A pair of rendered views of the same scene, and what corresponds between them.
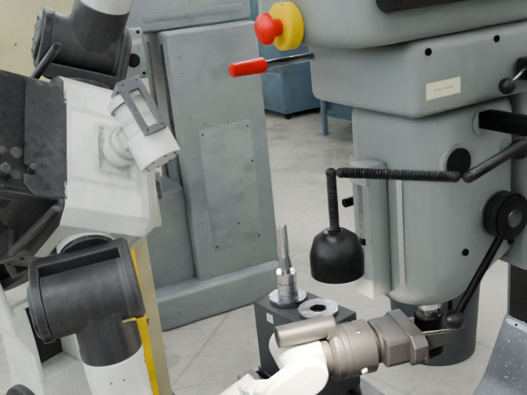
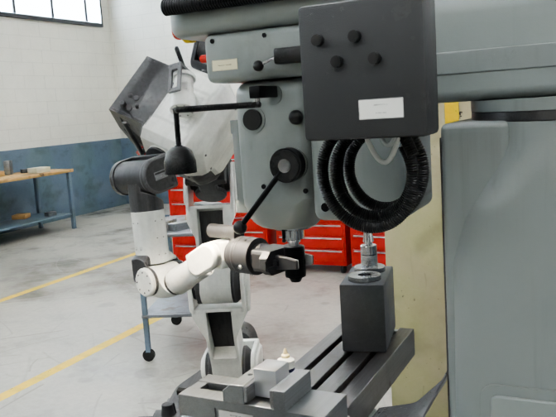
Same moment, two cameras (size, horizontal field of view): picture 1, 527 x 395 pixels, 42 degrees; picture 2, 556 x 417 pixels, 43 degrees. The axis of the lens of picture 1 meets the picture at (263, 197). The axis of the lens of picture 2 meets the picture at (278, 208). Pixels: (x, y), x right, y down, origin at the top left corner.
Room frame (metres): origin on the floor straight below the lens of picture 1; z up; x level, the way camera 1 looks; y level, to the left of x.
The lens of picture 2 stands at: (0.08, -1.50, 1.57)
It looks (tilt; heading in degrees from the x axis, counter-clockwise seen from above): 8 degrees down; 54
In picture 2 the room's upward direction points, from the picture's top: 4 degrees counter-clockwise
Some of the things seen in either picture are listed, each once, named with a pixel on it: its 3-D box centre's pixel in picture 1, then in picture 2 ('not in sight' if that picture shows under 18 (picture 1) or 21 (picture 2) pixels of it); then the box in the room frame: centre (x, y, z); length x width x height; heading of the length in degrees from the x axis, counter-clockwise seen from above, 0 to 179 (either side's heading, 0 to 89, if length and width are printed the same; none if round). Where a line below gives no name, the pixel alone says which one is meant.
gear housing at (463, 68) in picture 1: (444, 56); (299, 54); (1.04, -0.29, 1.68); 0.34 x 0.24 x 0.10; 118
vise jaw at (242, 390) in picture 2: not in sight; (249, 382); (0.86, -0.28, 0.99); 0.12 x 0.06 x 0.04; 26
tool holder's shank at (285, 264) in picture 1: (283, 248); (367, 225); (1.45, -0.03, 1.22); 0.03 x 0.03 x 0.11
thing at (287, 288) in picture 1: (287, 284); (369, 256); (1.45, -0.03, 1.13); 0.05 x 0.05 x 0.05
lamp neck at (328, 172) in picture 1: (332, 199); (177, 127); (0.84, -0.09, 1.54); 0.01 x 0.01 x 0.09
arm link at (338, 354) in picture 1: (310, 348); (231, 246); (0.98, -0.05, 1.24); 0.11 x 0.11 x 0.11; 13
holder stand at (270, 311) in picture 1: (306, 339); (368, 304); (1.41, -0.06, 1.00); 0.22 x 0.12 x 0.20; 38
